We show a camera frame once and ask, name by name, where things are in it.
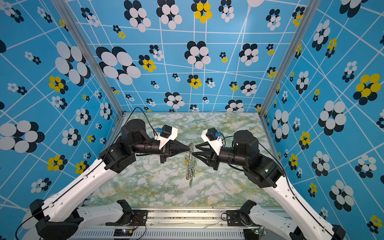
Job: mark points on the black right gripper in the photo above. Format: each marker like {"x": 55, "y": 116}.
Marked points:
{"x": 211, "y": 160}

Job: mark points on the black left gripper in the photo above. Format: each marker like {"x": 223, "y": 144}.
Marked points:
{"x": 170, "y": 151}

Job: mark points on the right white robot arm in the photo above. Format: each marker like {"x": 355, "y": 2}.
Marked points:
{"x": 285, "y": 192}

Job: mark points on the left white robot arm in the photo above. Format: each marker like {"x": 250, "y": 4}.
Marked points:
{"x": 60, "y": 216}

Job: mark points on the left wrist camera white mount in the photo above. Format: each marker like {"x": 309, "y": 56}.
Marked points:
{"x": 165, "y": 134}

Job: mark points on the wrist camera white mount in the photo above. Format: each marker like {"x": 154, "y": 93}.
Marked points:
{"x": 214, "y": 138}
{"x": 165, "y": 134}

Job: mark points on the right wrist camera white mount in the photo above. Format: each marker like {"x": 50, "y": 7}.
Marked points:
{"x": 214, "y": 138}

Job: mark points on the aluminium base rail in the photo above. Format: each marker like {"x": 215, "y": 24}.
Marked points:
{"x": 179, "y": 224}

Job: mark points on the aluminium corner post left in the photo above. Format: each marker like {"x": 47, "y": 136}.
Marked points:
{"x": 64, "y": 11}

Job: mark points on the aluminium corner post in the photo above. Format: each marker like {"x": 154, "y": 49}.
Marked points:
{"x": 289, "y": 54}
{"x": 64, "y": 11}

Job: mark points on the aluminium corner post right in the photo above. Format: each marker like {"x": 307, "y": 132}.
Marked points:
{"x": 289, "y": 54}

